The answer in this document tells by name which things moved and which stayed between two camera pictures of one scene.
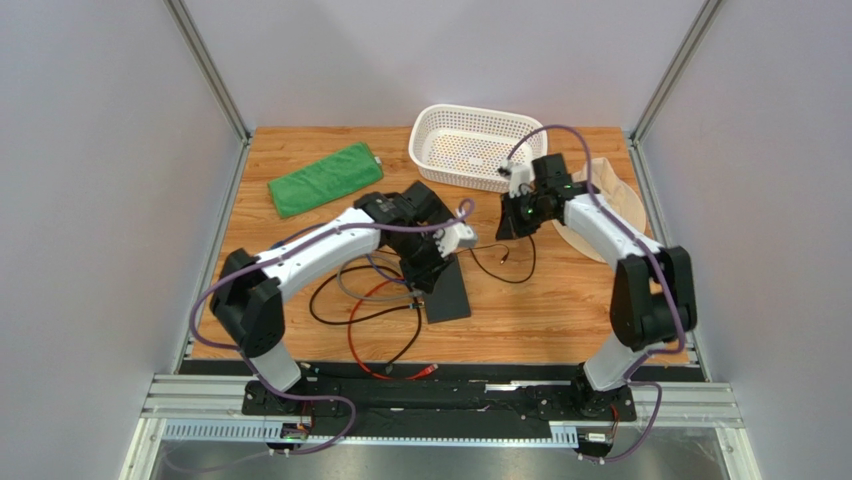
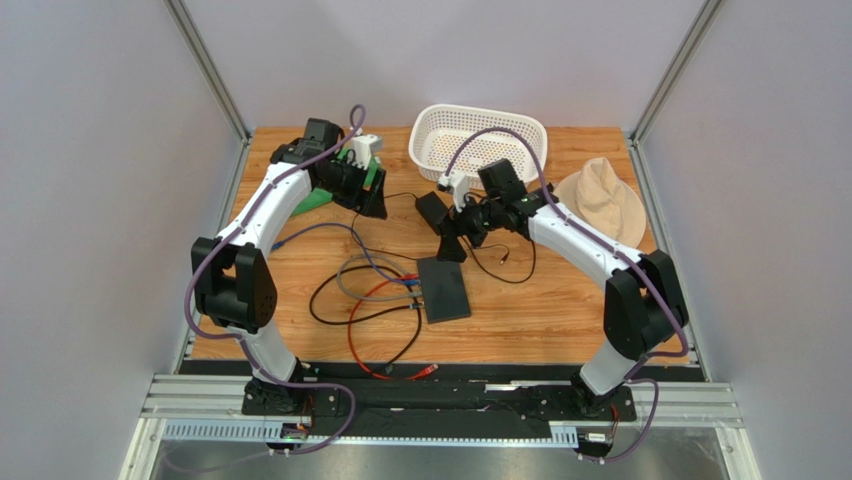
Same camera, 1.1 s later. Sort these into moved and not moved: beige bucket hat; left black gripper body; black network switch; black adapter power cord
Moved: left black gripper body
Not moved: beige bucket hat; black adapter power cord; black network switch
